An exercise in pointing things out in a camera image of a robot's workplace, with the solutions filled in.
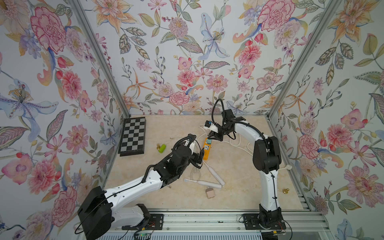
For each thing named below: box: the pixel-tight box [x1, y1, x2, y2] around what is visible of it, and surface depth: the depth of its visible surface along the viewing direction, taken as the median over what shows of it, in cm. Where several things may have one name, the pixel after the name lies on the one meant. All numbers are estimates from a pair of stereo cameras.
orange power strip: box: [203, 137, 211, 161], surface depth 100 cm
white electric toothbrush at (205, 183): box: [184, 178, 222, 189], surface depth 88 cm
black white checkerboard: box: [118, 116, 146, 157], surface depth 106 cm
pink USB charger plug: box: [205, 186, 216, 199], surface depth 84 cm
